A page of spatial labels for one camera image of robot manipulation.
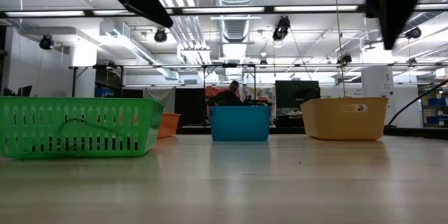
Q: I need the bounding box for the black rubber band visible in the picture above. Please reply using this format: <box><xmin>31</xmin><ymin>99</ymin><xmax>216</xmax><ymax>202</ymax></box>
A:
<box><xmin>57</xmin><ymin>117</ymin><xmax>130</xmax><ymax>148</ymax></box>

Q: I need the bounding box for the storage shelf with boxes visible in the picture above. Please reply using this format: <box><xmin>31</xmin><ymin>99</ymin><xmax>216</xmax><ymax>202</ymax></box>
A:
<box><xmin>418</xmin><ymin>83</ymin><xmax>448</xmax><ymax>129</ymax></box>

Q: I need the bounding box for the blue crate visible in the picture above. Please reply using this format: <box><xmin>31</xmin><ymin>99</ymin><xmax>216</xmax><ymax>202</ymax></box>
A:
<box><xmin>94</xmin><ymin>87</ymin><xmax>115</xmax><ymax>98</ymax></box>

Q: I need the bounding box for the grey cloth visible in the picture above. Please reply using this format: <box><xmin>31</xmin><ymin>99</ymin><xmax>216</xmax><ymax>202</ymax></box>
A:
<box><xmin>142</xmin><ymin>87</ymin><xmax>176</xmax><ymax>113</ymax></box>

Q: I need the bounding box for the black partition panel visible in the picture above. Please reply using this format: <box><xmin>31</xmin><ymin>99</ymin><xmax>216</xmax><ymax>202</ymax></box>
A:
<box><xmin>174</xmin><ymin>87</ymin><xmax>206</xmax><ymax>127</ymax></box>

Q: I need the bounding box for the yellow plastic bin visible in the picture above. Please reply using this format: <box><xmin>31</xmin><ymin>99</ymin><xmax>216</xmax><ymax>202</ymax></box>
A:
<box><xmin>300</xmin><ymin>97</ymin><xmax>389</xmax><ymax>141</ymax></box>

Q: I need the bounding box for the green slotted plastic basket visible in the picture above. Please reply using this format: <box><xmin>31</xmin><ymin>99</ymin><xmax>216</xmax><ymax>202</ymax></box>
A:
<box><xmin>0</xmin><ymin>96</ymin><xmax>165</xmax><ymax>160</ymax></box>

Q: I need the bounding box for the large black monitor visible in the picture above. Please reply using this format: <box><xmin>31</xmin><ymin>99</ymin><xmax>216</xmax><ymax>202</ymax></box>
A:
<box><xmin>275</xmin><ymin>80</ymin><xmax>321</xmax><ymax>115</ymax></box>

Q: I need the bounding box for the orange slotted plastic basket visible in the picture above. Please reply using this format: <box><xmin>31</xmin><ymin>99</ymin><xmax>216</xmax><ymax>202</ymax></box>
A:
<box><xmin>157</xmin><ymin>111</ymin><xmax>182</xmax><ymax>140</ymax></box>

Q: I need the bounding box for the person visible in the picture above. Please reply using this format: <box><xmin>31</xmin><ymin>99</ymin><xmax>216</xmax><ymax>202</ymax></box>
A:
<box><xmin>206</xmin><ymin>80</ymin><xmax>246</xmax><ymax>107</ymax></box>

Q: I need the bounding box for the small black monitor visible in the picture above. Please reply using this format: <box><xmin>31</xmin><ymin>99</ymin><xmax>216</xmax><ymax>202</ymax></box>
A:
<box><xmin>16</xmin><ymin>85</ymin><xmax>34</xmax><ymax>97</ymax></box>

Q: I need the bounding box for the patterned cloth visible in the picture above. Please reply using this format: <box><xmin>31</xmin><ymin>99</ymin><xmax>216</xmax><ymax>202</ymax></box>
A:
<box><xmin>241</xmin><ymin>86</ymin><xmax>277</xmax><ymax>122</ymax></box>

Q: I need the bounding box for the blue plastic bin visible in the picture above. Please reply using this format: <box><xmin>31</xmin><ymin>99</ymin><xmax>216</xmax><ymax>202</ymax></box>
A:
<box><xmin>209</xmin><ymin>106</ymin><xmax>272</xmax><ymax>143</ymax></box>

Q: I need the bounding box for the thin black hanging cable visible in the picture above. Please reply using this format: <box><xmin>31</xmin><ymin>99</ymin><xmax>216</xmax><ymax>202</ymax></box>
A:
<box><xmin>334</xmin><ymin>0</ymin><xmax>347</xmax><ymax>98</ymax></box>

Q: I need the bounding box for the background workstation frame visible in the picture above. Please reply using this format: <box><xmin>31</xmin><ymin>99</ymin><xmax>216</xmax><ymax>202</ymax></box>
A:
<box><xmin>69</xmin><ymin>62</ymin><xmax>448</xmax><ymax>127</ymax></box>

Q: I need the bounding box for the black aluminium frame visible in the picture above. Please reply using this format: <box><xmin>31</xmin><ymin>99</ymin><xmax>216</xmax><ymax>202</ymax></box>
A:
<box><xmin>0</xmin><ymin>4</ymin><xmax>448</xmax><ymax>139</ymax></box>

